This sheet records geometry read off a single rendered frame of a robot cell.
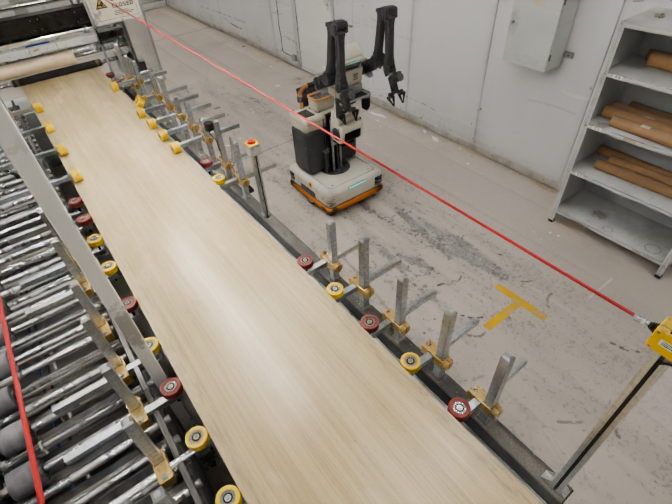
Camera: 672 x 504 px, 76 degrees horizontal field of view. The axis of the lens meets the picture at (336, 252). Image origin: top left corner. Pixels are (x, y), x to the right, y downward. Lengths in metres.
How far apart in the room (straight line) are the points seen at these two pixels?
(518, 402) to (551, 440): 0.25
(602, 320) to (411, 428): 2.06
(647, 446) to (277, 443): 2.05
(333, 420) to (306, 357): 0.29
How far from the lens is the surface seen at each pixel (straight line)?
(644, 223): 4.15
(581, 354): 3.18
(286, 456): 1.62
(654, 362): 1.24
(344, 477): 1.58
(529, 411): 2.84
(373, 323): 1.87
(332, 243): 2.12
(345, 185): 3.77
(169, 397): 1.86
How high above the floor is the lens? 2.39
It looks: 43 degrees down
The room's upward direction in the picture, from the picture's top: 4 degrees counter-clockwise
